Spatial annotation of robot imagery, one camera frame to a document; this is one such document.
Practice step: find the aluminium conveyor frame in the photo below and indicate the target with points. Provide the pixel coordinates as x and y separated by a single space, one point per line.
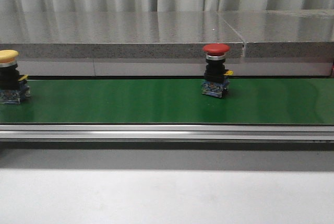
168 133

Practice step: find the grey stone slab left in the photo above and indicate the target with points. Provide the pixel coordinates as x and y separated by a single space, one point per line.
108 35

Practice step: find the green conveyor belt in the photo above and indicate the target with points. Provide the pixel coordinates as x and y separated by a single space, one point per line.
249 101

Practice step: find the grey stone slab right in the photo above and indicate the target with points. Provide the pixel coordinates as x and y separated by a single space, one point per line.
284 34

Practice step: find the red push button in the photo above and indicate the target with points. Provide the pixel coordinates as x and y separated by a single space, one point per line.
216 76

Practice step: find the grey stone slab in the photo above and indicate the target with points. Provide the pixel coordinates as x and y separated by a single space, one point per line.
284 34
108 35

